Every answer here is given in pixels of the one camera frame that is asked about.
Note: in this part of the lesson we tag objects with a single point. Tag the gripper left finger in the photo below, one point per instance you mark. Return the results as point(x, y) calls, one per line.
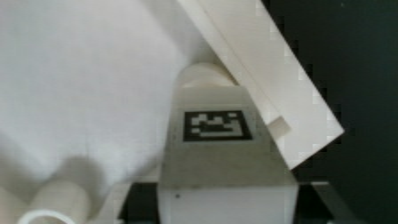
point(130, 206)

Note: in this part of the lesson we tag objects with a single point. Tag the white square table top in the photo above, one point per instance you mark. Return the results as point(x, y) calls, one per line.
point(91, 55)

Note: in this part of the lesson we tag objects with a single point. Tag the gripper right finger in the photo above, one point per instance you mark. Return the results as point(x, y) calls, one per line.
point(322, 208)

